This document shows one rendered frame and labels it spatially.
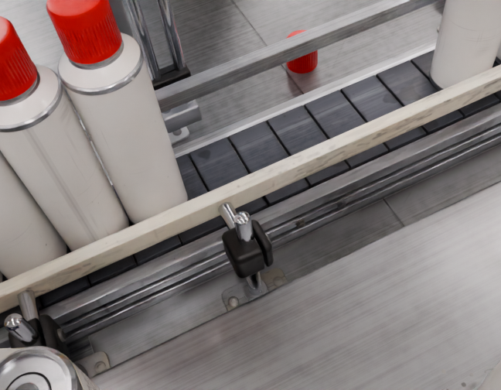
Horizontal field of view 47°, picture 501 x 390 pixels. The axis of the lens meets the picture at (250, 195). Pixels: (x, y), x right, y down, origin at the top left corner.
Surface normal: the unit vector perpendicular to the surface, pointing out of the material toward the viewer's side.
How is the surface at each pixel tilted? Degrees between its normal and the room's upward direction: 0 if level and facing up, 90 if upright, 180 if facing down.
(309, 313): 0
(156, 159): 90
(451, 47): 90
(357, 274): 0
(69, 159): 90
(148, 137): 90
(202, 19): 0
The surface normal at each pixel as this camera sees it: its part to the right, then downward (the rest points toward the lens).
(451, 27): -0.87, 0.44
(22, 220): 0.91, 0.28
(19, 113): 0.18, 0.07
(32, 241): 0.78, 0.47
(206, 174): -0.09, -0.57
